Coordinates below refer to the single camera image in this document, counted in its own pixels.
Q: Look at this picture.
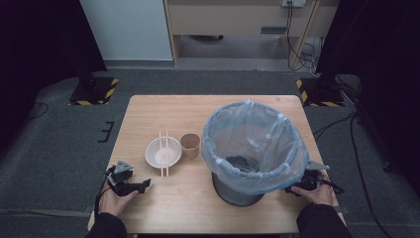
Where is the white cable bundle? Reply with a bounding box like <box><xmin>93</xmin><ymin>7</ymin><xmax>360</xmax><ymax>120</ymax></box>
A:
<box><xmin>300</xmin><ymin>37</ymin><xmax>324</xmax><ymax>76</ymax></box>

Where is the long black floor cable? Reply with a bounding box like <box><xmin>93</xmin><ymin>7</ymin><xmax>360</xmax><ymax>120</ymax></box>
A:
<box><xmin>349</xmin><ymin>112</ymin><xmax>394</xmax><ymax>238</ymax></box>

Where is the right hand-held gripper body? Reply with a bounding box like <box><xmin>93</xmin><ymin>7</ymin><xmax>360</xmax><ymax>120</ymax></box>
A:
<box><xmin>290</xmin><ymin>160</ymin><xmax>331</xmax><ymax>192</ymax></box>

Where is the white disposable bowl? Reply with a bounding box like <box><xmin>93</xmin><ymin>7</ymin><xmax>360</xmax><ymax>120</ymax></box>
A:
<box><xmin>145</xmin><ymin>136</ymin><xmax>183</xmax><ymax>170</ymax></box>

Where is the right hand-held gripper cable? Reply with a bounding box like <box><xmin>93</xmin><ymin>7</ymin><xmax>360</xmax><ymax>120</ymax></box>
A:
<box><xmin>324</xmin><ymin>178</ymin><xmax>346</xmax><ymax>195</ymax></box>

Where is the grey metal trash can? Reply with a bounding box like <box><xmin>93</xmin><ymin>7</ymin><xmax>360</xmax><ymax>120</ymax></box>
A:
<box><xmin>211</xmin><ymin>172</ymin><xmax>265</xmax><ymax>208</ymax></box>

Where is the person's left hand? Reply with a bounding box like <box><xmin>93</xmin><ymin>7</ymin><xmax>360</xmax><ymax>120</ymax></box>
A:
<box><xmin>98</xmin><ymin>182</ymin><xmax>140</xmax><ymax>218</ymax></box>

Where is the beige wooden cabinet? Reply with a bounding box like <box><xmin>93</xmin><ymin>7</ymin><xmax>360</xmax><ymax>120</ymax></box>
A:
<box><xmin>163</xmin><ymin>0</ymin><xmax>342</xmax><ymax>69</ymax></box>

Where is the black curtain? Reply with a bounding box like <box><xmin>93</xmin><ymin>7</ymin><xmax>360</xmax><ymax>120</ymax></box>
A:
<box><xmin>314</xmin><ymin>0</ymin><xmax>420</xmax><ymax>187</ymax></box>
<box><xmin>0</xmin><ymin>0</ymin><xmax>109</xmax><ymax>147</ymax></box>

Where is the white power outlet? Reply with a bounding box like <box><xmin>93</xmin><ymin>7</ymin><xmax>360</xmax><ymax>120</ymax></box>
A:
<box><xmin>280</xmin><ymin>0</ymin><xmax>308</xmax><ymax>9</ymax></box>

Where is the person's right hand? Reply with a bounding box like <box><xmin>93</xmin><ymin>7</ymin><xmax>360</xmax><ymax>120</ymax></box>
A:
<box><xmin>290</xmin><ymin>173</ymin><xmax>335</xmax><ymax>207</ymax></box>

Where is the black striped stand base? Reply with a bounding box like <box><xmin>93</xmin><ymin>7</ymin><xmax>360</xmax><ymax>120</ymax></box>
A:
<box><xmin>67</xmin><ymin>76</ymin><xmax>120</xmax><ymax>107</ymax></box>
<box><xmin>294</xmin><ymin>76</ymin><xmax>346</xmax><ymax>108</ymax></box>

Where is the hand-held gripper cable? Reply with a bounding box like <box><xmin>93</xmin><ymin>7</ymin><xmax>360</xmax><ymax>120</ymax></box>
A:
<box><xmin>93</xmin><ymin>166</ymin><xmax>116</xmax><ymax>220</ymax></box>
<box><xmin>324</xmin><ymin>178</ymin><xmax>346</xmax><ymax>195</ymax></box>

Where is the white partition panel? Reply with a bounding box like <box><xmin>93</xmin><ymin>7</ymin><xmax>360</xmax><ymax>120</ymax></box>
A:
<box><xmin>78</xmin><ymin>0</ymin><xmax>174</xmax><ymax>62</ymax></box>

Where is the brown paper cup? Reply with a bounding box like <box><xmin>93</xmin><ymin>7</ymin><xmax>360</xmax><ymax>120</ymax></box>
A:
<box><xmin>179</xmin><ymin>132</ymin><xmax>202</xmax><ymax>160</ymax></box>

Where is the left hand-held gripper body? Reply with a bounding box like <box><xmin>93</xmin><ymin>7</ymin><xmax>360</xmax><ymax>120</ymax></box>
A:
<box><xmin>105</xmin><ymin>160</ymin><xmax>142</xmax><ymax>197</ymax></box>

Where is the thin black floor cable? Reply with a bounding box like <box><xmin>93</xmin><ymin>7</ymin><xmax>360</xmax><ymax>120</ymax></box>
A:
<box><xmin>27</xmin><ymin>101</ymin><xmax>51</xmax><ymax>121</ymax></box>

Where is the left hand-held gripper cable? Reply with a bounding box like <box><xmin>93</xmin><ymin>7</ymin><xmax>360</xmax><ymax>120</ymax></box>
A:
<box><xmin>93</xmin><ymin>166</ymin><xmax>116</xmax><ymax>220</ymax></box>

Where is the wooden chopstick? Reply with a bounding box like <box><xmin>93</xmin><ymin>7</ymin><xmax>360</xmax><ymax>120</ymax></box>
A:
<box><xmin>157</xmin><ymin>130</ymin><xmax>164</xmax><ymax>179</ymax></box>
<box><xmin>164</xmin><ymin>129</ymin><xmax>170</xmax><ymax>178</ymax></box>

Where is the bin with blue bag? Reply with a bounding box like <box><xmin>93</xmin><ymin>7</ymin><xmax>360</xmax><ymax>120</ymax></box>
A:
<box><xmin>200</xmin><ymin>99</ymin><xmax>311</xmax><ymax>196</ymax></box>

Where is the black power cable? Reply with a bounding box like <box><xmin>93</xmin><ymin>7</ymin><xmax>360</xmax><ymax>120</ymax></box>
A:
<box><xmin>284</xmin><ymin>2</ymin><xmax>311</xmax><ymax>72</ymax></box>

